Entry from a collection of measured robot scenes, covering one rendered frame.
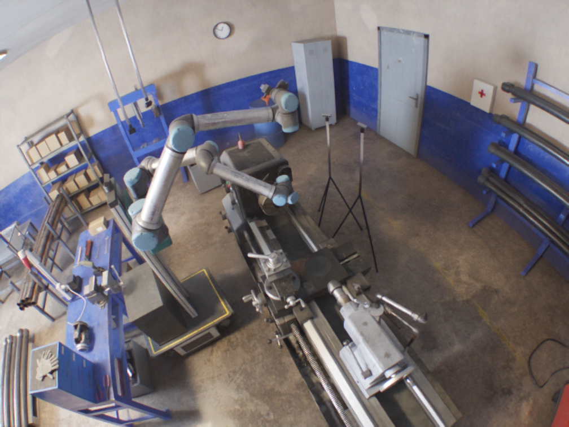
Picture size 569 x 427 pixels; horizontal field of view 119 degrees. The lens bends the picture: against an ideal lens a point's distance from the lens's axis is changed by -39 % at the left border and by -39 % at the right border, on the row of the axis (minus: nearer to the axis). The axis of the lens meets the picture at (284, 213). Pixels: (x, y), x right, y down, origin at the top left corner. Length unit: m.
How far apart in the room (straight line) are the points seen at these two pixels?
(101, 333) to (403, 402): 2.30
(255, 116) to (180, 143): 0.46
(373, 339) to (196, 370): 1.90
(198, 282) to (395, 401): 2.15
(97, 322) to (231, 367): 1.30
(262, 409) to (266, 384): 0.24
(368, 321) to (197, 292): 1.86
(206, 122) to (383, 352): 1.48
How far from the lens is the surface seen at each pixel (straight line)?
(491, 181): 3.80
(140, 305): 2.41
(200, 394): 2.83
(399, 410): 1.89
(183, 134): 1.29
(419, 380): 1.83
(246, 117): 1.50
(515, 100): 3.21
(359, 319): 1.53
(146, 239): 1.54
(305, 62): 5.34
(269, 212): 2.30
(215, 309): 2.71
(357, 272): 2.04
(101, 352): 2.43
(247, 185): 1.75
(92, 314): 2.69
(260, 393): 2.65
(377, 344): 1.49
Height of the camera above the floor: 2.55
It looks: 42 degrees down
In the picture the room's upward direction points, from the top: 10 degrees counter-clockwise
